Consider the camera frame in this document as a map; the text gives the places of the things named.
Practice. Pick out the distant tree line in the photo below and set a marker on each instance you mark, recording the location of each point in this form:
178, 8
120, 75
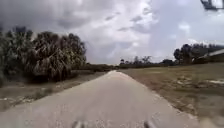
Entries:
143, 61

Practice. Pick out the grey paved road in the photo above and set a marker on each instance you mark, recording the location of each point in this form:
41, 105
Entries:
106, 100

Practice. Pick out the clump of palm trees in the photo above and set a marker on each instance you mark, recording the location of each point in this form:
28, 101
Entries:
43, 56

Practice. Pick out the robot's own part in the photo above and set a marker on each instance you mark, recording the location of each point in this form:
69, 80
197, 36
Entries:
77, 125
150, 124

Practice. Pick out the dry grass field with sandy edge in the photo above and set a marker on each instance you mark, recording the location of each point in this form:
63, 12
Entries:
180, 83

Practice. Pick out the group of dark trees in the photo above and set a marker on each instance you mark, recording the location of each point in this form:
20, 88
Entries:
190, 51

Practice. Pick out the dry grass verge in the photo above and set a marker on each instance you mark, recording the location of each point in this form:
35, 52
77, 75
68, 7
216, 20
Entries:
26, 90

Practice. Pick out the low building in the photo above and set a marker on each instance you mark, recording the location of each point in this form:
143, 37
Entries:
213, 55

